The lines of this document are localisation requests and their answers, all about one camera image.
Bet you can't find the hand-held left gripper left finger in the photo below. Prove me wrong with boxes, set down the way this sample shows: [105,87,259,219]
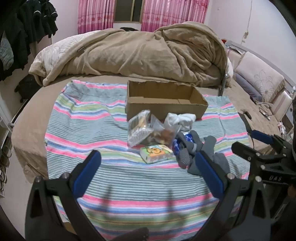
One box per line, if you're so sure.
[25,150,109,241]

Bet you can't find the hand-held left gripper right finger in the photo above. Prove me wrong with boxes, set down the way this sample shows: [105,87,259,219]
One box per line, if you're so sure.
[192,151,271,241]

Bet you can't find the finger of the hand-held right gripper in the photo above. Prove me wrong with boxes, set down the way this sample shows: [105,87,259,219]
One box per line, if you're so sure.
[250,129,282,147]
[231,141,264,164]

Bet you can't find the blue patterned sock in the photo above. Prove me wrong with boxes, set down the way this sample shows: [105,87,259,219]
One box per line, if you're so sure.
[172,132,195,156]

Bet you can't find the green printed tissue pack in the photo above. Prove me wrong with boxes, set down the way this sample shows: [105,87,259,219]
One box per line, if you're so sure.
[140,144,174,164]

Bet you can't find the clear bag of brown snacks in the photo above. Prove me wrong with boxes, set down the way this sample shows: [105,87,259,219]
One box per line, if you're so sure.
[149,115,182,149]

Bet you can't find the white socks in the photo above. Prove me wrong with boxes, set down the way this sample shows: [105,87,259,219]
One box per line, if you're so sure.
[165,113,196,131]

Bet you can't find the clear bag of white beads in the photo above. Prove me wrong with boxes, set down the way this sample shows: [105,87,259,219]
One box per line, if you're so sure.
[128,110,154,147]

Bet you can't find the brown cardboard box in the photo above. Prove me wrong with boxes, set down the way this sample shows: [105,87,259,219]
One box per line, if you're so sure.
[125,80,208,121]

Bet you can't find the striped towel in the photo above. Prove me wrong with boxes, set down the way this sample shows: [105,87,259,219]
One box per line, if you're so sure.
[44,80,251,241]

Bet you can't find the grey pillow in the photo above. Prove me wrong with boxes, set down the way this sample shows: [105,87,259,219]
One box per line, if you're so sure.
[233,73,263,101]

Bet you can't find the floral beige pillow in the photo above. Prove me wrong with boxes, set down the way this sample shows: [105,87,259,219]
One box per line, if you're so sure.
[233,51,286,103]

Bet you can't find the bed with beige sheet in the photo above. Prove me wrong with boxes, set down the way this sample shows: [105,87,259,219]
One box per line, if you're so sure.
[11,74,285,186]

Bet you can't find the black bag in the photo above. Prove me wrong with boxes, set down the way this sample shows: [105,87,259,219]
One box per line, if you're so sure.
[14,74,43,103]

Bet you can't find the white leaf-pattern quilt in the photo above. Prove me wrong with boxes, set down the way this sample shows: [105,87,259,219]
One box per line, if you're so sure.
[34,31,102,70]

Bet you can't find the beige fleece blanket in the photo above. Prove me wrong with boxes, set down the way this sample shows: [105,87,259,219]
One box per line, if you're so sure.
[29,21,233,87]

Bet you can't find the pink curtain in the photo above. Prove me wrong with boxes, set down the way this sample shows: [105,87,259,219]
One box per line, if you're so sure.
[141,0,208,32]
[77,0,115,34]

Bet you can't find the dark hanging clothes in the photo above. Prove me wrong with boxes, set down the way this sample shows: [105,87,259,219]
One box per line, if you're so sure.
[0,0,58,81]

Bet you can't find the window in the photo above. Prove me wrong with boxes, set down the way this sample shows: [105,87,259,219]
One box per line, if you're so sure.
[113,0,145,24]

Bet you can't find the tangled cables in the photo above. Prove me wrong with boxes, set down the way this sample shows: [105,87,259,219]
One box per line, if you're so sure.
[254,100,278,121]

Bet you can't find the metal headboard rail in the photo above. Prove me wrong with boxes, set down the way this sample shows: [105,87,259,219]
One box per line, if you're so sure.
[222,39,296,98]

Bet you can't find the dark metal bed post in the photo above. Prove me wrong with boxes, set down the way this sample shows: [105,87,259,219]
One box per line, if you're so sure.
[217,71,230,96]

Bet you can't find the white wall cable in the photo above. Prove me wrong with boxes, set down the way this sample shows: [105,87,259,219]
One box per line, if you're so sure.
[241,0,255,45]

